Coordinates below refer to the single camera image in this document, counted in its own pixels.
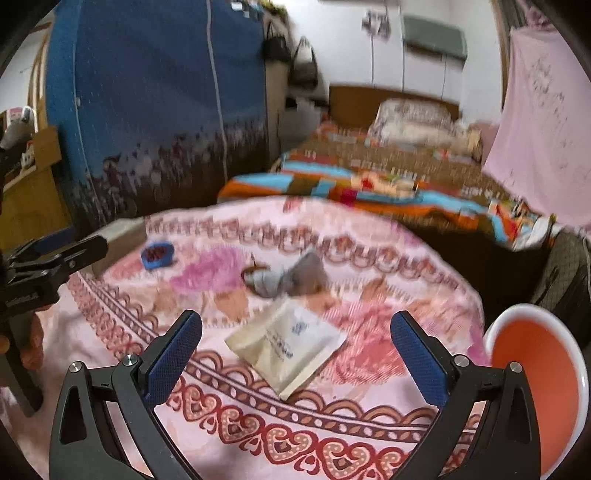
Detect grey crumpled sock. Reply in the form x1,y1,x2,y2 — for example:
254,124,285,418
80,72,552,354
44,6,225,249
242,251,329,296

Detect small white carton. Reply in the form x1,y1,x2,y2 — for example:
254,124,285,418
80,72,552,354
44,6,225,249
90,217,148,278

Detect cream pillow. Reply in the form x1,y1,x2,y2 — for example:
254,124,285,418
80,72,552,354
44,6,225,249
369,124,483,157

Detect small round blue lid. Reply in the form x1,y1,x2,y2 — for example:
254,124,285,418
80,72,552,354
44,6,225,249
141,241,175,271

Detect wall socket cluster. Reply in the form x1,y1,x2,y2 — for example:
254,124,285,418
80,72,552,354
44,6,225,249
361,11,391,36

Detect grey plush toy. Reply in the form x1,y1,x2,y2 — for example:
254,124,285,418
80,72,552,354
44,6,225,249
0,106,38,149

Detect person's left hand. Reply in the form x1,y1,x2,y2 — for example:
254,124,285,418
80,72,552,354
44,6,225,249
15,313,45,371

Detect wooden cabinet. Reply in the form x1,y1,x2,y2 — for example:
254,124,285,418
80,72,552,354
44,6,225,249
0,28,75,252

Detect orange bin with white rim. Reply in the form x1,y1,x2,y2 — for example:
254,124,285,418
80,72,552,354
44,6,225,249
482,304,591,478

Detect cardboard box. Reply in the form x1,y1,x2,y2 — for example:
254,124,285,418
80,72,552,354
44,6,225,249
30,126,64,172

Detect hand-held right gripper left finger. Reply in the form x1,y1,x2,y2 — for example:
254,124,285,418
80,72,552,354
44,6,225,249
48,309,204,480

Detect floral pillow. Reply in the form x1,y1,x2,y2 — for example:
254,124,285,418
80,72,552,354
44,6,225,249
373,98,456,134

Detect checkered bag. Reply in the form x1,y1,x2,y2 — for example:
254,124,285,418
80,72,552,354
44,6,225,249
531,231,591,320

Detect grey handbag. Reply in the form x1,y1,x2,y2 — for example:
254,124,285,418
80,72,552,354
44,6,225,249
288,37,318,89

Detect black handbag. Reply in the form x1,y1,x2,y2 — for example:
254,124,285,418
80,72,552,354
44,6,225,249
262,21,291,64

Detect pink hanging cloth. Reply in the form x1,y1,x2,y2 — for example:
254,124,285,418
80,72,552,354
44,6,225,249
482,25,591,232

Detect blue fabric wardrobe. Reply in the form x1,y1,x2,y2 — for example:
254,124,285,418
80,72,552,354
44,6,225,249
44,0,273,234

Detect striped curtain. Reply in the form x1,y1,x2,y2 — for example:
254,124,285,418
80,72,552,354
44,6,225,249
494,0,527,29

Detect pink floral blanket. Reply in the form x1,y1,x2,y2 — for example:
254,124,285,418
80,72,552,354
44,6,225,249
0,196,490,480

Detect dark items on nightstand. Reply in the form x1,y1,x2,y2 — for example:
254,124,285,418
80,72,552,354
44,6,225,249
285,95,331,112

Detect grey-green wall panel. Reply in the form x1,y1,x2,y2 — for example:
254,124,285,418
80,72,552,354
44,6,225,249
402,15,468,61

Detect white nightstand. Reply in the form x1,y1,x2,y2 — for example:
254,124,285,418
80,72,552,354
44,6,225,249
281,104,325,154

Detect wooden bed headboard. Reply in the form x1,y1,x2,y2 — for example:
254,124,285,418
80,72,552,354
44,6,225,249
329,84,460,136

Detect cream pouch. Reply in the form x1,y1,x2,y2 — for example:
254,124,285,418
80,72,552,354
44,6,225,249
225,298,348,401

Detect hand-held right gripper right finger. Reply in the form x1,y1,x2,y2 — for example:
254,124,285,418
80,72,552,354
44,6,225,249
390,310,542,480

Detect colourful patterned bedsheet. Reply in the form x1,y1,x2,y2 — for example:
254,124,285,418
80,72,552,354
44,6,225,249
217,121,555,252

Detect clutter on wardrobe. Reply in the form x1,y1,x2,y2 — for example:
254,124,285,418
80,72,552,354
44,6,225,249
231,0,287,19

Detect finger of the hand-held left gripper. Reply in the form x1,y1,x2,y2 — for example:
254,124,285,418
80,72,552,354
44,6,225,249
6,233,75,269
46,235,110,283

